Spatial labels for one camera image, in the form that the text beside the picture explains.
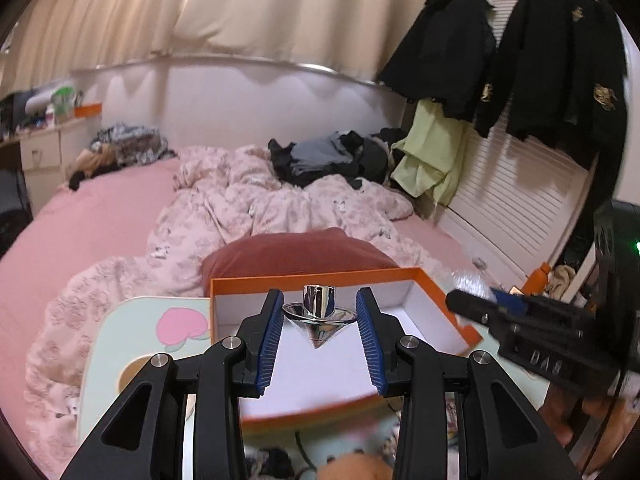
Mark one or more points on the pink floral duvet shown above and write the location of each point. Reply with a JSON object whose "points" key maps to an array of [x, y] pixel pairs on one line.
{"points": [[220, 196]]}

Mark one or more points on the silver spinning top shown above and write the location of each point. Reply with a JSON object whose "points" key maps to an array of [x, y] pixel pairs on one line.
{"points": [[317, 316]]}

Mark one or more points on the white pink bedsheet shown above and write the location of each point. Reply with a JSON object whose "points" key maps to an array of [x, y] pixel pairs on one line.
{"points": [[108, 216]]}

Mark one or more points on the light green garment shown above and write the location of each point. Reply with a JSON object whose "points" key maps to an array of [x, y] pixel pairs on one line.
{"points": [[433, 154]]}

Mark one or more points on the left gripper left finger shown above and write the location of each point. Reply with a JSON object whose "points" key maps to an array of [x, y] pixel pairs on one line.
{"points": [[141, 435]]}

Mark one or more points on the orange cardboard box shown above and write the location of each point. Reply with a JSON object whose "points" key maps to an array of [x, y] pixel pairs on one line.
{"points": [[314, 385]]}

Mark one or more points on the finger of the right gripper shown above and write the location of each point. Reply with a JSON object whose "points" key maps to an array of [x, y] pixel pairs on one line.
{"points": [[485, 311], [513, 304]]}

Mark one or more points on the black hanging jacket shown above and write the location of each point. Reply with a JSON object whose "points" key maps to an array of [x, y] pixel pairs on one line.
{"points": [[556, 72]]}

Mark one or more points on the white drawer cabinet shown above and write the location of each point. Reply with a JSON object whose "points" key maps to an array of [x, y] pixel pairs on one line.
{"points": [[46, 155]]}

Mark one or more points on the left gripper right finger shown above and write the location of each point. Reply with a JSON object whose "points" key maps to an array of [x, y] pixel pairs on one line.
{"points": [[500, 433]]}

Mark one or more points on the beige curtain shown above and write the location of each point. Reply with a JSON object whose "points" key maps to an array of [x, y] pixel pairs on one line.
{"points": [[54, 38]]}

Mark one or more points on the patterned clothes heap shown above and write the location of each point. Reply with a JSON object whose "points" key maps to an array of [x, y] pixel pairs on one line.
{"points": [[118, 147]]}

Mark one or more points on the dark red pillow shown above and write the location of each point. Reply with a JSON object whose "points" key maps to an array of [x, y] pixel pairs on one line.
{"points": [[277, 254]]}

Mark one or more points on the dark clothes pile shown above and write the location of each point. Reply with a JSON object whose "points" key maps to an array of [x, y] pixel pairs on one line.
{"points": [[348, 154]]}

